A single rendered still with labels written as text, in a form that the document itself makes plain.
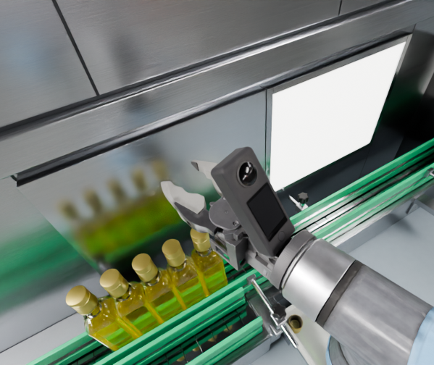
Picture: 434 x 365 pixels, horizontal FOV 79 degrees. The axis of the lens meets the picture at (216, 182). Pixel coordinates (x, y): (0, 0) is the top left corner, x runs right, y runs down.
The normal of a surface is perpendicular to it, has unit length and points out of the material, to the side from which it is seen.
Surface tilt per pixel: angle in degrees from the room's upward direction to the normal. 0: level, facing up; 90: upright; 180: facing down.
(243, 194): 58
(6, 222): 90
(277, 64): 90
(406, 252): 0
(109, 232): 90
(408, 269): 0
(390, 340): 41
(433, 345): 14
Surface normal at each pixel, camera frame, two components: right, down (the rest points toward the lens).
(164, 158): 0.47, 0.58
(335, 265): -0.06, -0.74
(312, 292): -0.58, -0.11
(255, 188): 0.56, -0.02
